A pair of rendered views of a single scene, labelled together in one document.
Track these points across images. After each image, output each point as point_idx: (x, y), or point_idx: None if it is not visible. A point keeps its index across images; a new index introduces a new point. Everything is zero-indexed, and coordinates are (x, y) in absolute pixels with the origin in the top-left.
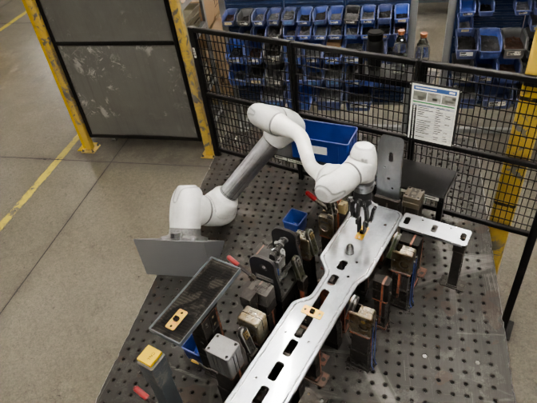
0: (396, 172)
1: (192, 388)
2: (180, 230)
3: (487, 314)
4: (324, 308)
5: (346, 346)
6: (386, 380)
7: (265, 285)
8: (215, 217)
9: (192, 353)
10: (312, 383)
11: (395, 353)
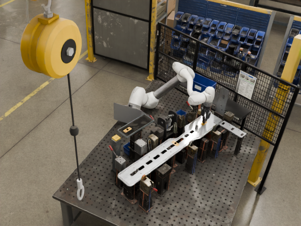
0: (224, 103)
1: None
2: (132, 104)
3: (244, 168)
4: (179, 143)
5: (185, 164)
6: (196, 178)
7: (161, 129)
8: (148, 104)
9: (126, 149)
10: None
11: (203, 171)
